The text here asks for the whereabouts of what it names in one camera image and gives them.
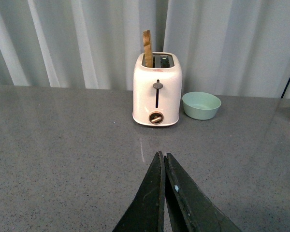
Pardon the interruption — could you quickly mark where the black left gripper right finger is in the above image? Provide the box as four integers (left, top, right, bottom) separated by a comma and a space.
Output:
164, 153, 240, 232

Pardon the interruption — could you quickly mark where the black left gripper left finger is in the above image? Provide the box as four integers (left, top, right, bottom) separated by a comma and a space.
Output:
113, 152, 165, 232

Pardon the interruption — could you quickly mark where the green bowl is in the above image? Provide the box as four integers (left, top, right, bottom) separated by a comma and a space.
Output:
182, 92, 221, 120

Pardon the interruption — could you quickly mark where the cream toaster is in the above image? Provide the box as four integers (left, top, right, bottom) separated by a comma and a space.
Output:
132, 52, 183, 127

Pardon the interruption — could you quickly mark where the toast slice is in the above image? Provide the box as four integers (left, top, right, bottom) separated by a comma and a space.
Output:
143, 30, 153, 68

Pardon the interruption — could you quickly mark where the grey curtain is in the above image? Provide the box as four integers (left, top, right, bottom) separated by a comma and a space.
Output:
0, 0, 290, 98

